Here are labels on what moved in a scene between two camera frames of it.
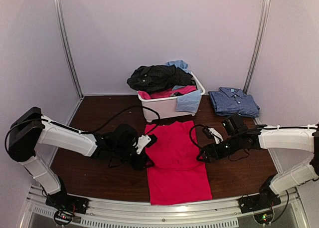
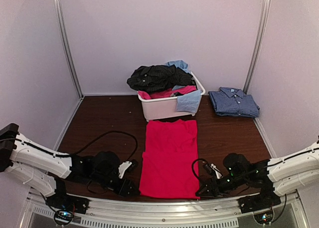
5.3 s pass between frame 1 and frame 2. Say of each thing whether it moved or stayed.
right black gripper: moved
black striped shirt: stayed
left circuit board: stayed
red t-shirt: moved
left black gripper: moved
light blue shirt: stayed
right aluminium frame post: stayed
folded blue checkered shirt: stayed
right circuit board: stayed
